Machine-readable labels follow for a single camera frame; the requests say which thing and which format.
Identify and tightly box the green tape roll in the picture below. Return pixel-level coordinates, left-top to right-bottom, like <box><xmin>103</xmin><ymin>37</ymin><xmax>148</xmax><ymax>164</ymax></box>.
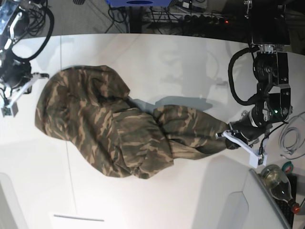
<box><xmin>282</xmin><ymin>161</ymin><xmax>294</xmax><ymax>174</ymax></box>

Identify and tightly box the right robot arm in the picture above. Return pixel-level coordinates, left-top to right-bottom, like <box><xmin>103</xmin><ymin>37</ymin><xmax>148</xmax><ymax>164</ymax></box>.
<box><xmin>0</xmin><ymin>0</ymin><xmax>55</xmax><ymax>90</ymax></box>

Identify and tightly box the white coiled cable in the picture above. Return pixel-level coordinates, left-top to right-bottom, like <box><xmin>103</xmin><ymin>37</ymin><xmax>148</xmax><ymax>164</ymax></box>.
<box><xmin>279</xmin><ymin>114</ymin><xmax>305</xmax><ymax>159</ymax></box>

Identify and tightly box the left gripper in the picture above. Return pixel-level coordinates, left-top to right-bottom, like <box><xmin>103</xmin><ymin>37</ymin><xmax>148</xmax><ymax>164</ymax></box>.
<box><xmin>215</xmin><ymin>121</ymin><xmax>267</xmax><ymax>150</ymax></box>

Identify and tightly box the camouflage t-shirt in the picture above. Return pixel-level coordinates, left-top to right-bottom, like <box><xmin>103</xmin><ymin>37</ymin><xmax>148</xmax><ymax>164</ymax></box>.
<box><xmin>35</xmin><ymin>65</ymin><xmax>228</xmax><ymax>179</ymax></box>

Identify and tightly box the clear plastic bottle red cap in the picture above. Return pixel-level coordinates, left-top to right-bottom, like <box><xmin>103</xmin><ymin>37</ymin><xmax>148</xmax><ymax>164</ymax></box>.
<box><xmin>260</xmin><ymin>165</ymin><xmax>301</xmax><ymax>214</ymax></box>

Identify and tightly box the black power strip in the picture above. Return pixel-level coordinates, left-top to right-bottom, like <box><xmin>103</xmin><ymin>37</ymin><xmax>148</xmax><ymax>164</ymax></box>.
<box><xmin>178</xmin><ymin>14</ymin><xmax>232</xmax><ymax>25</ymax></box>

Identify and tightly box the blue box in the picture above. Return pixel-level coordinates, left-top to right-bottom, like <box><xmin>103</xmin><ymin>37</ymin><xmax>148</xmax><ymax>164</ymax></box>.
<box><xmin>106</xmin><ymin>0</ymin><xmax>172</xmax><ymax>7</ymax></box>

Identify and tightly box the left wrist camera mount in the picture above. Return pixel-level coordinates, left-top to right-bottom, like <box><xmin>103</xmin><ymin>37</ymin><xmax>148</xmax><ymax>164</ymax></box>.
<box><xmin>227</xmin><ymin>135</ymin><xmax>269</xmax><ymax>168</ymax></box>

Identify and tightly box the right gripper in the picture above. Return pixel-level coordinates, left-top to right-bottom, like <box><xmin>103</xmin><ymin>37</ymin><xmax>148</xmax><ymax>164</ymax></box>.
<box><xmin>0</xmin><ymin>62</ymin><xmax>50</xmax><ymax>94</ymax></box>

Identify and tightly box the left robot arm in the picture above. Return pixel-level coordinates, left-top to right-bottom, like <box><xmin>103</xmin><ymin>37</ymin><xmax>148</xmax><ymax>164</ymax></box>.
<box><xmin>228</xmin><ymin>0</ymin><xmax>293</xmax><ymax>146</ymax></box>

